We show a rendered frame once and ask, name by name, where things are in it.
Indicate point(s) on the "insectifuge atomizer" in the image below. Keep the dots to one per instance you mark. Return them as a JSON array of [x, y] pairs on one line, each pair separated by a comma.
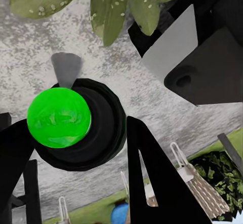
[[78, 124]]

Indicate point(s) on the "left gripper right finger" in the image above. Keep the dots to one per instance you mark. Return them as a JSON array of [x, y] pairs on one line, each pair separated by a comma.
[[176, 203]]

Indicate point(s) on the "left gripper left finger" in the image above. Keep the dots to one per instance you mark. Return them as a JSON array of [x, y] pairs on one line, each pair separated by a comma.
[[15, 151]]

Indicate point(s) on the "bush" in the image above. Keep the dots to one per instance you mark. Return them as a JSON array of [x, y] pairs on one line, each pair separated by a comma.
[[222, 174]]

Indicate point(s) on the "charcoal grill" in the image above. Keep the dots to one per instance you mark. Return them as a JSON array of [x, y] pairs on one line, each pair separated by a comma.
[[31, 198]]

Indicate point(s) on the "pot plant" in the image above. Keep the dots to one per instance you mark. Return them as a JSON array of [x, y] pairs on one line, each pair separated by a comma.
[[107, 15]]

